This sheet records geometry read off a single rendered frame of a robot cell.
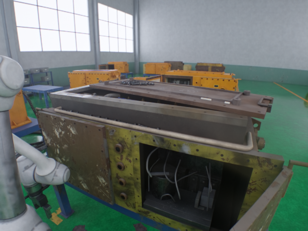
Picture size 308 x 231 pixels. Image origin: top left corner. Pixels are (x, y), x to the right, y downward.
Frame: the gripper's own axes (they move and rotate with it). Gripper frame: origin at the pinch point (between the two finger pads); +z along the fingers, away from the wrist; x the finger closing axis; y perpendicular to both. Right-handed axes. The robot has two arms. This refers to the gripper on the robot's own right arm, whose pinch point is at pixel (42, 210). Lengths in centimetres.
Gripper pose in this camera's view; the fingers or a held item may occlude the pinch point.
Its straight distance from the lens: 126.5
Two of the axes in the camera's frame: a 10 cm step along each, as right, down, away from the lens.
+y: -4.3, 2.9, -8.5
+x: 9.0, 1.4, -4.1
